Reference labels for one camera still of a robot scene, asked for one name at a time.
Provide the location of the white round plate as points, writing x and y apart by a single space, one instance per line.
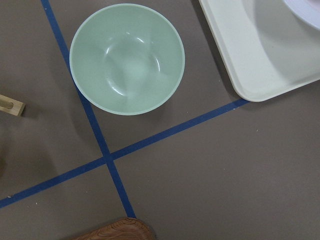
306 10

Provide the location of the cream bear tray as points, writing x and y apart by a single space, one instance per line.
267 50

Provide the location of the green bowl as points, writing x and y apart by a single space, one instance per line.
127 59

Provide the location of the wooden cutting board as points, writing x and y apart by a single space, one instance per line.
123 229

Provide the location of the wooden dish rack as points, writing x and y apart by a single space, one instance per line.
11 106

